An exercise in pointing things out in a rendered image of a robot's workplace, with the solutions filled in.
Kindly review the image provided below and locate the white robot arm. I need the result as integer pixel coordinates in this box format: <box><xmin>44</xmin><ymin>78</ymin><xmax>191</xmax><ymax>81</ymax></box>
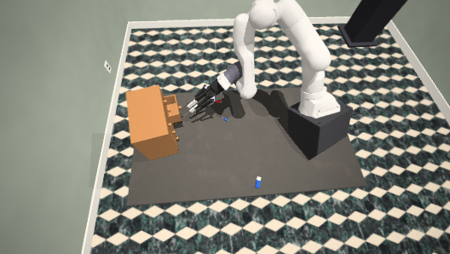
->
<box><xmin>217</xmin><ymin>0</ymin><xmax>340</xmax><ymax>118</ymax></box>

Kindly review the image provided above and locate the wooden chest of drawers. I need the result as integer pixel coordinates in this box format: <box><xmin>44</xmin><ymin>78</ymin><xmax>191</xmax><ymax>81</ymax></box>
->
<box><xmin>126</xmin><ymin>85</ymin><xmax>179</xmax><ymax>160</ymax></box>

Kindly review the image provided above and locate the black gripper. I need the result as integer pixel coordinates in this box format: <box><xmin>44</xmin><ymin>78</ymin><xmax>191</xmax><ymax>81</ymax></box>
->
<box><xmin>187</xmin><ymin>79</ymin><xmax>224</xmax><ymax>113</ymax></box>

